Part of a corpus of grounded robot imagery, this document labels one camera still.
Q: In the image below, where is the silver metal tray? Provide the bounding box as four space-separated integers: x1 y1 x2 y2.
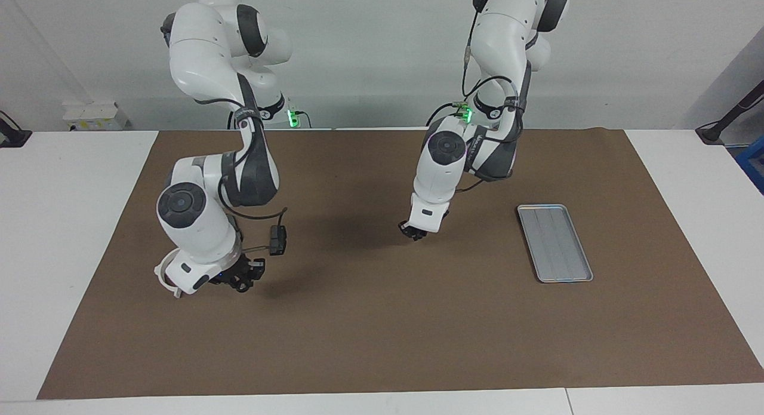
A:
517 204 594 283

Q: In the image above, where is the brown table mat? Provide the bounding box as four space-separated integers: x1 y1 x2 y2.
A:
37 128 764 399

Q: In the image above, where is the white cardboard box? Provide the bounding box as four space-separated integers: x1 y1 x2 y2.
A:
63 102 129 132

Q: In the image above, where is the black clamp stand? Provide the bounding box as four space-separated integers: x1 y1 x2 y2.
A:
0 110 32 148

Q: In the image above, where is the black slanted stand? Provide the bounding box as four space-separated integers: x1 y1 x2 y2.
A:
695 81 764 146

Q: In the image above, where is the blue crate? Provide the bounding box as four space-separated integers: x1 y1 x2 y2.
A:
735 137 764 195

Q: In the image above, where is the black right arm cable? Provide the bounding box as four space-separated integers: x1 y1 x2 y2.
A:
197 96 288 260

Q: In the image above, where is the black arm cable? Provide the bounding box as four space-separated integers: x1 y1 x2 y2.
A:
463 39 526 195
197 96 288 260

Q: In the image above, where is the white curved plastic bracket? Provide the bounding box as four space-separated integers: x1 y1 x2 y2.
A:
154 251 181 299

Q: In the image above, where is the black base cable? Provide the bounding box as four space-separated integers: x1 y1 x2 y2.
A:
426 102 463 128

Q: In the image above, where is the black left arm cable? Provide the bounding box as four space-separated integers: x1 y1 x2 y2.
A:
463 39 526 195

